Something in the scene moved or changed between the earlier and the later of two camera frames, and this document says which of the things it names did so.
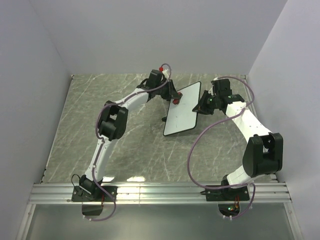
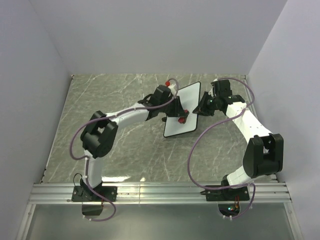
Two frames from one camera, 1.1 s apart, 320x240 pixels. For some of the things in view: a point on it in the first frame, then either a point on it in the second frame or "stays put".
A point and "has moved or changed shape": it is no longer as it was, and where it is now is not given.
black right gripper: x=199 y=107 stays put
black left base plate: x=84 y=193 stays put
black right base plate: x=227 y=194 stays put
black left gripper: x=172 y=93 -> x=178 y=111
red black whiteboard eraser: x=176 y=101 has moved or changed shape
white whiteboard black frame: x=180 y=117 stays put
